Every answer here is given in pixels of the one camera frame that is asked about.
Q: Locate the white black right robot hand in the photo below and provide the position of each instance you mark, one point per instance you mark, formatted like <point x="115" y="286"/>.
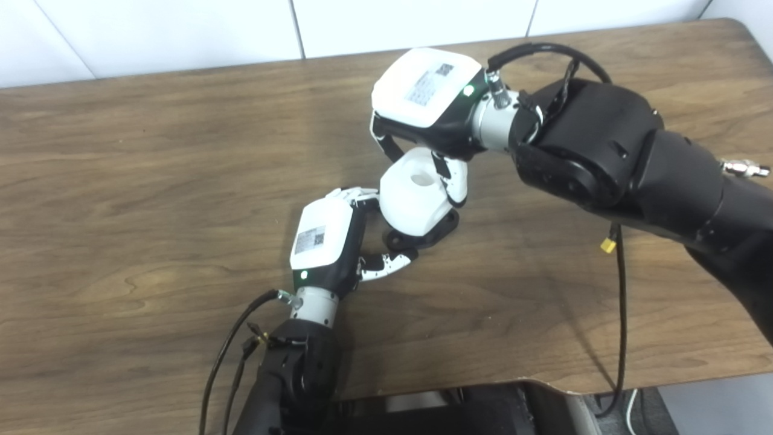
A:
<point x="423" y="87"/>

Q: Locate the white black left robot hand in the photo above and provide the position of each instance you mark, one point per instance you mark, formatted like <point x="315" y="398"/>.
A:
<point x="323" y="238"/>

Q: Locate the round white piece with holes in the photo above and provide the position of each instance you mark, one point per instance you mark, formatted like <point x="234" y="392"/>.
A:
<point x="416" y="193"/>

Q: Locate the black holder part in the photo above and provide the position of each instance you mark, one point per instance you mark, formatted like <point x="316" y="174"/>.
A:
<point x="432" y="232"/>

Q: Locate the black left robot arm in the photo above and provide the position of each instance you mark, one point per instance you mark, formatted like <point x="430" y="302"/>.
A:
<point x="296" y="374"/>

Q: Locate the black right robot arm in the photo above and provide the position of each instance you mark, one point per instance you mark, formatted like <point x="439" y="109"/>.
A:
<point x="634" y="157"/>

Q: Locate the dark robot torso edge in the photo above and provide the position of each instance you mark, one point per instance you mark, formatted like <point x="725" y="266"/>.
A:
<point x="453" y="411"/>

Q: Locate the silver connector plug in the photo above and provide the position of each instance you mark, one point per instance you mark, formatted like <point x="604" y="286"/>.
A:
<point x="746" y="168"/>

